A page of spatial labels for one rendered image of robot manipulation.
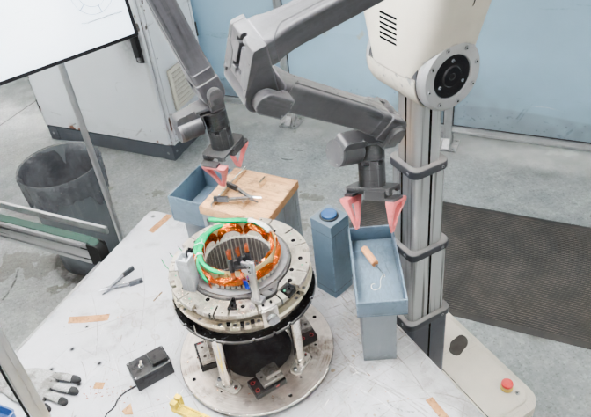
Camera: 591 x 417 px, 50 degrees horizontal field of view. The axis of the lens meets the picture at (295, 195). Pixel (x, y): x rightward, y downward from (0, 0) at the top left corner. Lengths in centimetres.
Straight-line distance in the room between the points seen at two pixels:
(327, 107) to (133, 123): 287
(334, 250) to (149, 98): 226
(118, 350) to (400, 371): 73
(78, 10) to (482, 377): 178
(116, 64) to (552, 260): 249
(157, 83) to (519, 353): 232
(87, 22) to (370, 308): 137
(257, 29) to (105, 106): 308
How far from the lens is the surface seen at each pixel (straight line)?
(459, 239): 310
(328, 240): 161
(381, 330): 153
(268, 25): 93
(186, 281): 137
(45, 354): 184
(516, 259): 303
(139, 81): 369
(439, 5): 123
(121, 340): 178
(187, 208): 171
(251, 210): 161
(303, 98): 104
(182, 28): 138
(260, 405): 153
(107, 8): 225
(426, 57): 131
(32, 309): 320
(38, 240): 233
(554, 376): 264
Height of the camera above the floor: 205
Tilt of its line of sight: 37 degrees down
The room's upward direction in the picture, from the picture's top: 7 degrees counter-clockwise
